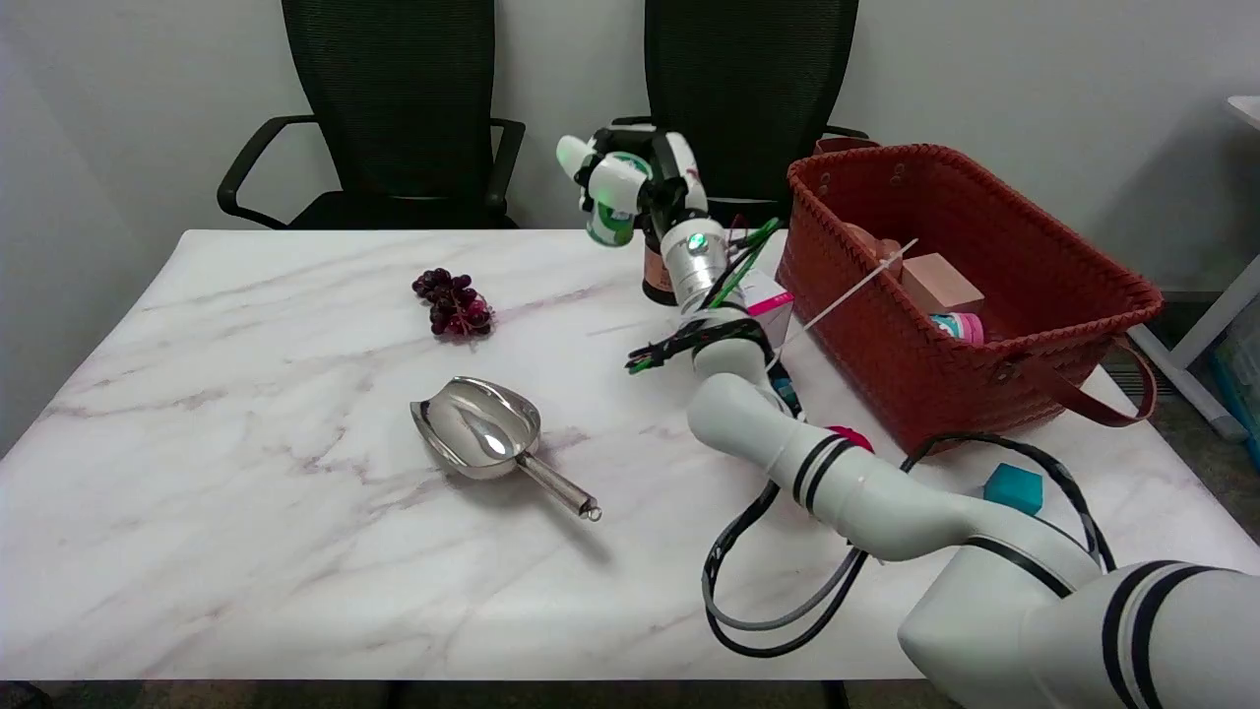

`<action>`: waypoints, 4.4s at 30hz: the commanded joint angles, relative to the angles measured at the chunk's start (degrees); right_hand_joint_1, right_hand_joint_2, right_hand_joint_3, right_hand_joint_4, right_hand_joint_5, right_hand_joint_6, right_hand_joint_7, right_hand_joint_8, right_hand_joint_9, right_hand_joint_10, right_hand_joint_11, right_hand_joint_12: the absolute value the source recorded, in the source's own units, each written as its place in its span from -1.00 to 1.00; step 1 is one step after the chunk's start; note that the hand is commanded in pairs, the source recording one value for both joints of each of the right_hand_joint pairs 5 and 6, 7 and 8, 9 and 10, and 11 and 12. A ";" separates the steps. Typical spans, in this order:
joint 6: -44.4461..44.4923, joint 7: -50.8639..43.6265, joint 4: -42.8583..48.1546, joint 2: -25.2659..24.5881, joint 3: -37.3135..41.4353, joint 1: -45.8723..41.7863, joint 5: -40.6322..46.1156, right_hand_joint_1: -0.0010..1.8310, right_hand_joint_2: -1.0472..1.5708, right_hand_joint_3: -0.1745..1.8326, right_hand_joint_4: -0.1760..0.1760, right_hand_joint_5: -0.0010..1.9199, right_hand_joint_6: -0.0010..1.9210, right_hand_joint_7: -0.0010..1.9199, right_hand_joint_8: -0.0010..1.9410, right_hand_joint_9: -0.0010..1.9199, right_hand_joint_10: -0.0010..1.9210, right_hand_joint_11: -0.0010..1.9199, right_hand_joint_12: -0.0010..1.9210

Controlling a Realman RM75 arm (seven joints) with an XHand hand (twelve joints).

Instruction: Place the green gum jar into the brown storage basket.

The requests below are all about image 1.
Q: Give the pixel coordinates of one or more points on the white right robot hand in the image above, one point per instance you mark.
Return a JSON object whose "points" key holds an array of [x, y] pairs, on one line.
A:
{"points": [[658, 175]]}

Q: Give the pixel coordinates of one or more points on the green gum jar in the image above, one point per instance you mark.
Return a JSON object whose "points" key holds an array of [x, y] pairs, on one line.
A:
{"points": [[610, 226]]}

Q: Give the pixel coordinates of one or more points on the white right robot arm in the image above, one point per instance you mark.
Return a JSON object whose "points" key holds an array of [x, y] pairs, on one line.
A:
{"points": [[886, 502]]}

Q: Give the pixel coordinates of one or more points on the brown woven storage basket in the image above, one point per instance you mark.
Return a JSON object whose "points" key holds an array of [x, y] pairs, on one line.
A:
{"points": [[970, 295]]}

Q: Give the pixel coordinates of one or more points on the pink and teal jar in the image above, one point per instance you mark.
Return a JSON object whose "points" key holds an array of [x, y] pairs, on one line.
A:
{"points": [[960, 328]]}

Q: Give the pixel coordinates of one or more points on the blue storage bin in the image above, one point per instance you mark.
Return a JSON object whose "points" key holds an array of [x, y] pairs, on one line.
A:
{"points": [[1242, 379]]}

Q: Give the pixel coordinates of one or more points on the dark brown bottle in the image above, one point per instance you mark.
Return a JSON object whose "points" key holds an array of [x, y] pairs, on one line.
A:
{"points": [[657, 276]]}

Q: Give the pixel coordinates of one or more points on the black mesh office chair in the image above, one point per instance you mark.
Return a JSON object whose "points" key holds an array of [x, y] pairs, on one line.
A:
{"points": [[753, 98], [394, 108]]}

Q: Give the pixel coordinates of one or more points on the white and pink box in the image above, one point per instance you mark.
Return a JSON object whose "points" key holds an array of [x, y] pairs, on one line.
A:
{"points": [[770, 300]]}

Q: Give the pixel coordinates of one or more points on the white zip tie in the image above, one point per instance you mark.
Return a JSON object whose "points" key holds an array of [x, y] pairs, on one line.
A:
{"points": [[847, 290]]}

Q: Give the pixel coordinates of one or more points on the brown toy figure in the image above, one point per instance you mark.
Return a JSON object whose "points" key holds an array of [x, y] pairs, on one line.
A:
{"points": [[874, 241]]}

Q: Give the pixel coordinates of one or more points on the dark purple grape bunch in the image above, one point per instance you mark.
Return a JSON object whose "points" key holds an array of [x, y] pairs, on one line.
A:
{"points": [[455, 305]]}

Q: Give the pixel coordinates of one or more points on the pink cardboard box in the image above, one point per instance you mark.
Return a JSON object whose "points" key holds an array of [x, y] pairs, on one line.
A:
{"points": [[940, 283]]}

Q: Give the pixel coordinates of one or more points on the silver metal scoop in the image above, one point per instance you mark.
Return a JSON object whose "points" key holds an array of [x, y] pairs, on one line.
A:
{"points": [[479, 428]]}

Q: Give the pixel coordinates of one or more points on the magenta round object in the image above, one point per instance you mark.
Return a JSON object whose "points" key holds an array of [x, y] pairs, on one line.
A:
{"points": [[854, 437]]}

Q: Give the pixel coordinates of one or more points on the teal cube block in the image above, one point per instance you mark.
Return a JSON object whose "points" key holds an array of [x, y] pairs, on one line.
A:
{"points": [[1013, 488]]}

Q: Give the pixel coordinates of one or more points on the white side table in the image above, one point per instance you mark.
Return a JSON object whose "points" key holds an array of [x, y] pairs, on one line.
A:
{"points": [[1206, 325]]}

